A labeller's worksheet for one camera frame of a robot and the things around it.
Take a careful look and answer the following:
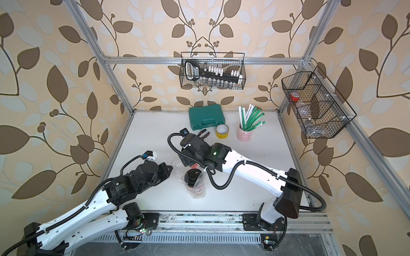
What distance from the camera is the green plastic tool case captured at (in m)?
1.11

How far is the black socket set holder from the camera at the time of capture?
0.84 m

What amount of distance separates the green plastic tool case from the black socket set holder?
1.06 feet
